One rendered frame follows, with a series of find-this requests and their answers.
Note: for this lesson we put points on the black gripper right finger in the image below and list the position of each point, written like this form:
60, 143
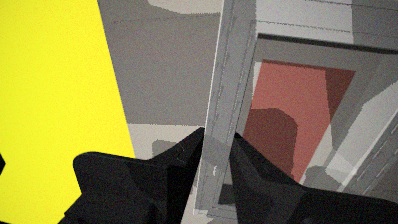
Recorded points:
266, 195

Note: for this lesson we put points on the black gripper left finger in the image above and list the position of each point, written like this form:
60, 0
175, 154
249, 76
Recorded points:
164, 180

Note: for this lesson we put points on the white picture frame with red picture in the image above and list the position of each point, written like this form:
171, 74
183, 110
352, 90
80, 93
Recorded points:
312, 85

